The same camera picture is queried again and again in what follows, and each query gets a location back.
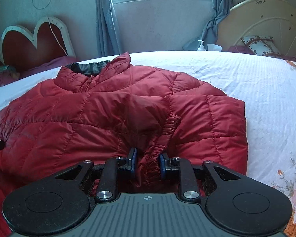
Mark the cream round headboard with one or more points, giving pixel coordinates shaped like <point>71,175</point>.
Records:
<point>275,18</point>

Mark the white floral bed sheet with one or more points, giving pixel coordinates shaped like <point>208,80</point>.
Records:
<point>267,86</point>

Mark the right blue curtain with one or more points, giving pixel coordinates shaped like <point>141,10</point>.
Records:
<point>209,35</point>

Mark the red quilted puffer jacket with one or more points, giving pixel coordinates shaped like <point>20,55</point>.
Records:
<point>74,117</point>

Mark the blue curtain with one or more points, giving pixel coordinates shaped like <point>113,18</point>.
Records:
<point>209,35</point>
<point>107,29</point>

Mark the red patterned cushion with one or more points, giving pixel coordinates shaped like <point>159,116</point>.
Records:
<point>280,56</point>

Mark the blue pink pillow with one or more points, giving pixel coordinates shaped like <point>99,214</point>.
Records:
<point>8,74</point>

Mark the white floral cushion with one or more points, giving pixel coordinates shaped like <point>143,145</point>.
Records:
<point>261,45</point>

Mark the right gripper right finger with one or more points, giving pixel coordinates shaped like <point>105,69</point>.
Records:
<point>180,171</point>

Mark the white pump bottle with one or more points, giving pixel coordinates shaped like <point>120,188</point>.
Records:
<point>201,46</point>

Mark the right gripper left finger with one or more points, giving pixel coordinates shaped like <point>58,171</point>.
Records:
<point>110,172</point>

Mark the red heart-shaped headboard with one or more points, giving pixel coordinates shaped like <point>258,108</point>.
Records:
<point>25,50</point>

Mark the left blue curtain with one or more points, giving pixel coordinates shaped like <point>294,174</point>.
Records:
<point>107,29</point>

